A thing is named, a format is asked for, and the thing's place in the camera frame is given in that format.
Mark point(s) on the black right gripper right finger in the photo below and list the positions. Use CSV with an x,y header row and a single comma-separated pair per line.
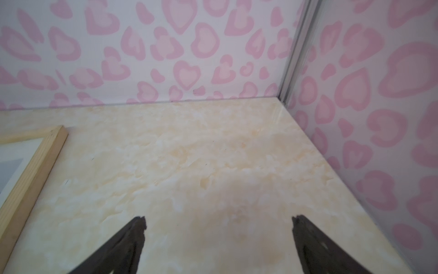
x,y
318,253

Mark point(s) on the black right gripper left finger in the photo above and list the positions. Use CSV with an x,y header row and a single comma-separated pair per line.
x,y
120,254

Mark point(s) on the light wooden picture frame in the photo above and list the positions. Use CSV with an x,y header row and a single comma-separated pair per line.
x,y
21,200

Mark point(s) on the white mat board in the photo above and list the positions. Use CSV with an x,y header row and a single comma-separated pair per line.
x,y
14,159

